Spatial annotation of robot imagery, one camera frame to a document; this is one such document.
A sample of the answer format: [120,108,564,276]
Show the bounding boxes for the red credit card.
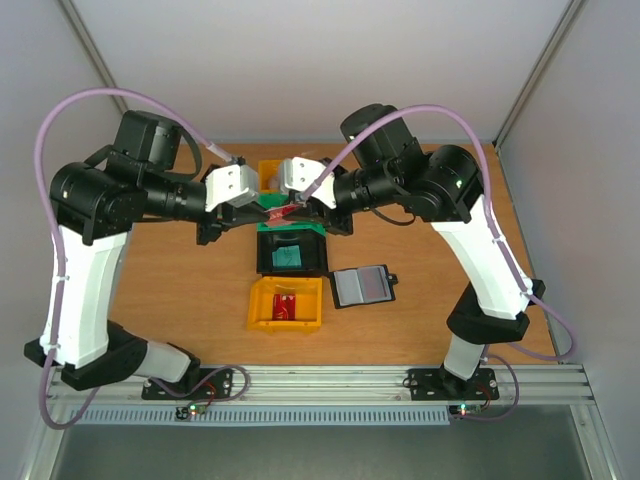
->
[265,204,299,228]

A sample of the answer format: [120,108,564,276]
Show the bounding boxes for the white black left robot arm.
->
[24,110,268,398]

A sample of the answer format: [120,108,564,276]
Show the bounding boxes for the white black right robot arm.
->
[278,103,544,399]

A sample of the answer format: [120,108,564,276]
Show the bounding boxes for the beige patterned cards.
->
[267,175,280,193]

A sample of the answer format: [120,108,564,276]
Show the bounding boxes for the teal cards in bin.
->
[272,245,302,269]

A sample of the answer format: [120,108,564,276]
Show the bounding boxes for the red card in bin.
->
[272,294,296,321]

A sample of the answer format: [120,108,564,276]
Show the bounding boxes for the green plastic bin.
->
[256,193,326,236]

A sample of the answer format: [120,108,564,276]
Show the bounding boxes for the black plastic bin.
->
[256,230,329,278]

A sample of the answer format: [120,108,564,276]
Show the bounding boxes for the far yellow plastic bin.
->
[258,160,282,193]

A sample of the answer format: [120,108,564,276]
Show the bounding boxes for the yellow plastic bin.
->
[247,276,323,334]
[258,160,282,193]

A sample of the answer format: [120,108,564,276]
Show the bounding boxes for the near yellow plastic bin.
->
[247,276,323,334]

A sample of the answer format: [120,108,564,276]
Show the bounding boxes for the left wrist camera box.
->
[204,164,260,212]

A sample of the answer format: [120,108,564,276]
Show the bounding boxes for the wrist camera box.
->
[277,157,337,209]
[204,164,260,212]

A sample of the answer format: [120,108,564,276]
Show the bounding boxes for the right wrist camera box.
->
[277,157,337,209]

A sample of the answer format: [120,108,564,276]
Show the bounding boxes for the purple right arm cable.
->
[294,103,577,424]

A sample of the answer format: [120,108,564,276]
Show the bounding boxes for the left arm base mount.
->
[141,367,234,401]

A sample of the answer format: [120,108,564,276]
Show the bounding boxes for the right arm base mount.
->
[402,366,500,401]

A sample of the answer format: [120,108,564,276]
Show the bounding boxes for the slotted grey cable duct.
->
[78,405,449,427]

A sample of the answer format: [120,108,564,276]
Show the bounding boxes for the aluminium front rail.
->
[47,363,596,406]

